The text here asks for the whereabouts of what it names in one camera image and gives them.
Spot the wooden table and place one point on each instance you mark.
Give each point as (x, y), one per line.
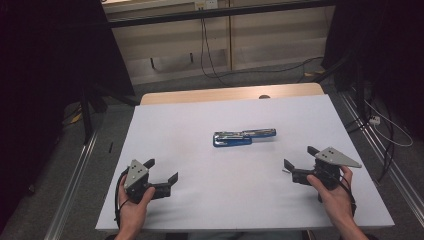
(216, 94)

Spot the small black stick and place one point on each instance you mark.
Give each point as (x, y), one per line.
(110, 147)

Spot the brown table grommet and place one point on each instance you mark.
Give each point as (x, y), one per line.
(264, 97)

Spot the white power plug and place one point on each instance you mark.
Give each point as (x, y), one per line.
(375, 120)

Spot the beige wooden cabinet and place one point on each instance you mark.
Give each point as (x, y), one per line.
(266, 40)

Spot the person's right hand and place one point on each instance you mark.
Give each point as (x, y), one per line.
(335, 200)

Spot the blue stapler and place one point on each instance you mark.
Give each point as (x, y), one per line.
(240, 137)

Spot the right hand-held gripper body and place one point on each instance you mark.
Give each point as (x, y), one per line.
(333, 158)

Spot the black metal stand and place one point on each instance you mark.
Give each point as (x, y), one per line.
(87, 113)

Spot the black metal crossbar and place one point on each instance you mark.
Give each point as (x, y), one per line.
(216, 13)

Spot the white wall socket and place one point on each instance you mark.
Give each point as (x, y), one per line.
(206, 4)

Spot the white table mat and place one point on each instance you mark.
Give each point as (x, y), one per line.
(233, 193)

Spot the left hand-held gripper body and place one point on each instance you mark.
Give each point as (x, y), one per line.
(136, 176)

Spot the aluminium floor rail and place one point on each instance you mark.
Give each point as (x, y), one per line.
(71, 186)
(383, 156)

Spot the black curtain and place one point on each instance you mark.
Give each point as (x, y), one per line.
(40, 83)
(383, 50)

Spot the person's left hand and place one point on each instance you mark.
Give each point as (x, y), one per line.
(133, 213)

